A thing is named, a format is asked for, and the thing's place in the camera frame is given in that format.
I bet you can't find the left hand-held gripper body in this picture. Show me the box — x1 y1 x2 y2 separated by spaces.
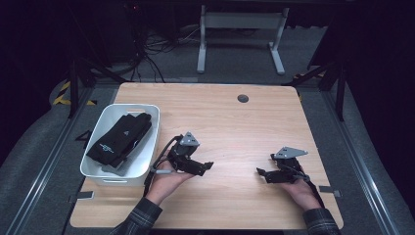
167 131 201 173

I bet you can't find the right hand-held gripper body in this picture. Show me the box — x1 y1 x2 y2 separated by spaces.
270 146 309 184

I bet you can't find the white plastic bin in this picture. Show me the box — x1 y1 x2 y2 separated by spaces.
79 103 161 188

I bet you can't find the grey knit mitten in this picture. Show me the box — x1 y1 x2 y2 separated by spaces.
101 161 130 177

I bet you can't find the person's right hand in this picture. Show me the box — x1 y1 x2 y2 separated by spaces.
282 177 322 212

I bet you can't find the person's left hand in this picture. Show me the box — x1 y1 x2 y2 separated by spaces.
145 161 195 206

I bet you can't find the black tripod stand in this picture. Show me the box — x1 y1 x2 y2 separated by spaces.
67 57 128 119
282 60 347 122

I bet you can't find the yellow black hazard tape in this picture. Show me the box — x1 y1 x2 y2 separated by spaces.
52 80 98 107

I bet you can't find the aluminium floor rail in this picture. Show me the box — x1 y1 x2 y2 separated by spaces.
4 87 96 235
321 91 399 235

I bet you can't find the bundle of black floor cables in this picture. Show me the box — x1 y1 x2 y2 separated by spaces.
123 3 204 82

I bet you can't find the white metal desk frame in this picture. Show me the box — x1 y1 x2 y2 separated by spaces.
196 4 291 75

